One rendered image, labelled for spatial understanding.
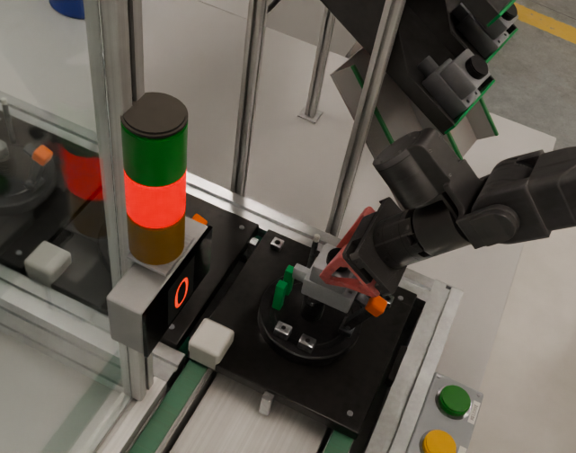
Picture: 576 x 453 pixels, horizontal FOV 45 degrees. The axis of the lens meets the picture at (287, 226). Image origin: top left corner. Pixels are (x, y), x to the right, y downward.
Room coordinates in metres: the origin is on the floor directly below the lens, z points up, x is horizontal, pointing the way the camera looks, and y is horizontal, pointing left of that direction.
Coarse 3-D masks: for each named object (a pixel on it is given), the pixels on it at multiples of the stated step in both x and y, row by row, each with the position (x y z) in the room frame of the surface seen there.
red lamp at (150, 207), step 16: (128, 192) 0.37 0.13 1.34; (144, 192) 0.37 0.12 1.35; (160, 192) 0.37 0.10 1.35; (176, 192) 0.38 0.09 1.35; (128, 208) 0.38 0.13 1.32; (144, 208) 0.37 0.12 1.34; (160, 208) 0.37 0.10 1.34; (176, 208) 0.38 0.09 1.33; (144, 224) 0.37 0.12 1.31; (160, 224) 0.37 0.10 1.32
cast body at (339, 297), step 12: (324, 252) 0.55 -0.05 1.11; (336, 252) 0.54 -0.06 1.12; (300, 264) 0.55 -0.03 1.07; (324, 264) 0.53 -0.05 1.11; (300, 276) 0.54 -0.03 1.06; (312, 276) 0.52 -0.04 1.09; (336, 276) 0.51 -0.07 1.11; (348, 276) 0.52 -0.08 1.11; (312, 288) 0.52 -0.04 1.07; (324, 288) 0.52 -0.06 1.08; (336, 288) 0.51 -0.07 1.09; (324, 300) 0.51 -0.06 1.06; (336, 300) 0.51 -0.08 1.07; (348, 300) 0.51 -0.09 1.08
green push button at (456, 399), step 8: (440, 392) 0.47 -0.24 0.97; (448, 392) 0.47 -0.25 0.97; (456, 392) 0.48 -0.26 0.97; (464, 392) 0.48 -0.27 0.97; (440, 400) 0.46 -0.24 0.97; (448, 400) 0.46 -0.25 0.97; (456, 400) 0.46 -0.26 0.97; (464, 400) 0.47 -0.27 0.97; (448, 408) 0.45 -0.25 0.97; (456, 408) 0.45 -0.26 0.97; (464, 408) 0.45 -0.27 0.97
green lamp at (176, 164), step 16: (128, 144) 0.37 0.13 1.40; (144, 144) 0.37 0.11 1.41; (160, 144) 0.37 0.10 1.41; (176, 144) 0.38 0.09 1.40; (128, 160) 0.37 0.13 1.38; (144, 160) 0.37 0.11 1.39; (160, 160) 0.37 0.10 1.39; (176, 160) 0.38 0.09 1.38; (128, 176) 0.37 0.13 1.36; (144, 176) 0.37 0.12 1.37; (160, 176) 0.37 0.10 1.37; (176, 176) 0.38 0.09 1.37
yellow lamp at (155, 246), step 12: (132, 228) 0.37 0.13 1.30; (144, 228) 0.37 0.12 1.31; (156, 228) 0.37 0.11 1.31; (168, 228) 0.37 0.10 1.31; (180, 228) 0.38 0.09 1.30; (132, 240) 0.37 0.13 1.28; (144, 240) 0.37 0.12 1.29; (156, 240) 0.37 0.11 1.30; (168, 240) 0.37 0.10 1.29; (180, 240) 0.38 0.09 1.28; (132, 252) 0.37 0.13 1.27; (144, 252) 0.37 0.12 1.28; (156, 252) 0.37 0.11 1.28; (168, 252) 0.37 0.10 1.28; (180, 252) 0.38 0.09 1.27; (156, 264) 0.37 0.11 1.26
